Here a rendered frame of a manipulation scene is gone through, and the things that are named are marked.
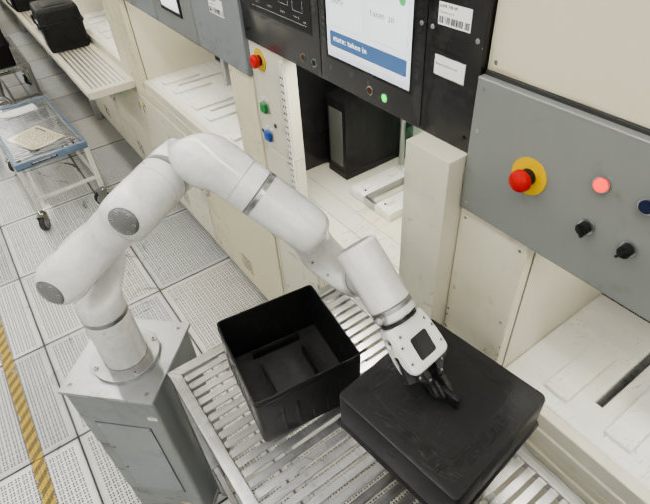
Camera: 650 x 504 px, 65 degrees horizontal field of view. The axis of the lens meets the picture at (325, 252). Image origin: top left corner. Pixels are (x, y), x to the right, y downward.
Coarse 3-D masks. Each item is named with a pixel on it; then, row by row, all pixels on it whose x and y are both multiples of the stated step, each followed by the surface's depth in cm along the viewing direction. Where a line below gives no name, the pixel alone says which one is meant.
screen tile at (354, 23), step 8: (328, 0) 112; (352, 0) 106; (360, 0) 104; (336, 8) 111; (360, 8) 105; (336, 16) 113; (344, 16) 110; (352, 16) 108; (360, 16) 106; (336, 24) 114; (344, 24) 111; (352, 24) 109; (360, 24) 107; (352, 32) 110; (360, 32) 108
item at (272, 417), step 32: (224, 320) 132; (256, 320) 138; (288, 320) 144; (320, 320) 143; (256, 352) 141; (288, 352) 143; (320, 352) 143; (352, 352) 126; (256, 384) 136; (288, 384) 135; (320, 384) 120; (256, 416) 119; (288, 416) 122
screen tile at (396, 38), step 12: (372, 0) 101; (384, 0) 98; (396, 0) 96; (408, 0) 93; (396, 12) 97; (408, 12) 94; (372, 24) 104; (384, 24) 101; (396, 24) 98; (408, 24) 96; (372, 36) 106; (384, 36) 103; (396, 36) 100; (396, 48) 101
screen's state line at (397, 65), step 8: (336, 32) 115; (336, 40) 116; (344, 40) 114; (352, 40) 112; (344, 48) 115; (352, 48) 113; (360, 48) 110; (368, 48) 108; (360, 56) 112; (368, 56) 109; (376, 56) 107; (384, 56) 105; (392, 56) 103; (376, 64) 108; (384, 64) 106; (392, 64) 104; (400, 64) 102; (400, 72) 103
